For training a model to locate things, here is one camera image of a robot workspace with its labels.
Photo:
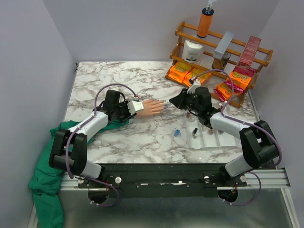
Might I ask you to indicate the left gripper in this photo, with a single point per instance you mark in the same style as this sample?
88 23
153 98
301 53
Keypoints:
128 116

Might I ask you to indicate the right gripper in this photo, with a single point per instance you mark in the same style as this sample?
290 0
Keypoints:
179 99

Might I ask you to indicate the mannequin hand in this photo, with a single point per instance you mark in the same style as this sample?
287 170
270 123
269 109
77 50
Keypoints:
151 108

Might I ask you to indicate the blue nail polish bottle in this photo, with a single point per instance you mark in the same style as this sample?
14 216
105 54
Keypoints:
177 133

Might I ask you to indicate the green jacket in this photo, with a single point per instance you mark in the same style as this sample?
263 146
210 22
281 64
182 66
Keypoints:
45 185

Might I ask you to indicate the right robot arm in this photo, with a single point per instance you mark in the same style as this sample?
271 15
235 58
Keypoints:
258 143

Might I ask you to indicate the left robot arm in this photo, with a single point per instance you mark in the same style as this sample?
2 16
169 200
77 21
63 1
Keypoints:
69 150

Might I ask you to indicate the orange box far left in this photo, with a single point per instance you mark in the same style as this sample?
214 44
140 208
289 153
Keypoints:
178 71

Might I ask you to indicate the black cap glitter polish bottle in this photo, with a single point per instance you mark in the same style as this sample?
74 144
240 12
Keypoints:
194 133

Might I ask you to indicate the white organizer tray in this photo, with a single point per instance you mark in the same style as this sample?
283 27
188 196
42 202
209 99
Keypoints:
208 139

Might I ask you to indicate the orange pink box lower right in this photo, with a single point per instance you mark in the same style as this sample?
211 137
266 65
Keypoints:
224 92

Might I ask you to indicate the orange pink box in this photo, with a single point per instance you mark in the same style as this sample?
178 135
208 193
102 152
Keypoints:
241 78
224 92

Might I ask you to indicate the white jar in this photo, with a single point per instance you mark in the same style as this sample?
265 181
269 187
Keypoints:
192 51

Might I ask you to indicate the dark glass jar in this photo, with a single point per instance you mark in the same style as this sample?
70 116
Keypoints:
221 63

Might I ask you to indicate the wooden shelf rack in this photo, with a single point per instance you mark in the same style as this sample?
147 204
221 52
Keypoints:
261 60

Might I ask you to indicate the orange pink box upper right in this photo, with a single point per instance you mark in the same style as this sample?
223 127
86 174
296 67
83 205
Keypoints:
241 78

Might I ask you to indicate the grey blue tall box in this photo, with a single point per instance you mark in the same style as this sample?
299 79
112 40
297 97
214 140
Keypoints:
223 45

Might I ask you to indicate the red tall box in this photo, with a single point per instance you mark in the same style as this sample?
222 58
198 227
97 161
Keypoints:
249 53

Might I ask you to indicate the orange spray bottle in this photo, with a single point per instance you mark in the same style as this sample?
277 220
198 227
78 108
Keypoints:
205 19

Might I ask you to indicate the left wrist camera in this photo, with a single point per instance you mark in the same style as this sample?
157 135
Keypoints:
134 106

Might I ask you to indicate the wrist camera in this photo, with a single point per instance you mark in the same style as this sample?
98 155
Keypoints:
196 84
134 106

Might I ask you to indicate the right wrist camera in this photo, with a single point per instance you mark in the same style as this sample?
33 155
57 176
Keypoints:
196 84

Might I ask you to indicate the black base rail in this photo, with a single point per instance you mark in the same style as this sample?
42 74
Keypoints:
169 180

